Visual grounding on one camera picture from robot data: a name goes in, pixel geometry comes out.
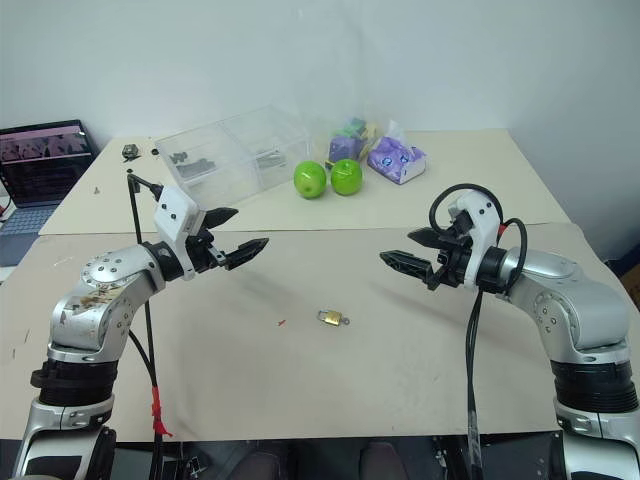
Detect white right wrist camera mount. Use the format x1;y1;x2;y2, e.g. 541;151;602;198
448;191;503;290

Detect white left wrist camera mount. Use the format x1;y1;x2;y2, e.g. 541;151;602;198
152;186;207;281

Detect open laptop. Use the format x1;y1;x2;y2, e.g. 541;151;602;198
0;118;97;267

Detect green apple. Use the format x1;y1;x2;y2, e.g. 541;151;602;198
292;160;329;201
329;158;364;197

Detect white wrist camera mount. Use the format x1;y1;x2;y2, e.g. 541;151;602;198
152;186;207;281
448;191;503;290

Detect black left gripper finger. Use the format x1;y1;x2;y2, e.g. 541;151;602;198
201;206;241;233
219;237;272;272

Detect purple tissue pack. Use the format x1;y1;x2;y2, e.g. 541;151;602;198
366;119;429;187

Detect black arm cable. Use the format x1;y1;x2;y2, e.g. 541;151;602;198
429;183;530;480
126;173;175;480

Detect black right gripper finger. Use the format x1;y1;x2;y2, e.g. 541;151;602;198
406;226;445;249
378;249;442;292

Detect dark hardware pieces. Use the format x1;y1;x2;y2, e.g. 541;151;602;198
168;148;217;176

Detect clear bag of colourful items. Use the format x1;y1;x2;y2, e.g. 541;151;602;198
323;115;385;170

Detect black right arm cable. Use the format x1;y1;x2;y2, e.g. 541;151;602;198
429;183;530;480

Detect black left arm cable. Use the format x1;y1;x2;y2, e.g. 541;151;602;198
126;173;175;480

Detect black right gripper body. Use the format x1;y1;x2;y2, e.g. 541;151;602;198
435;210;476;290

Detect grey metal pieces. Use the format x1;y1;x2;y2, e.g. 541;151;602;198
255;148;287;170

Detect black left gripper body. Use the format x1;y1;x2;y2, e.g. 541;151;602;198
185;228;225;274

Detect clear plastic drawer box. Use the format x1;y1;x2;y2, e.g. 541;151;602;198
153;103;315;204

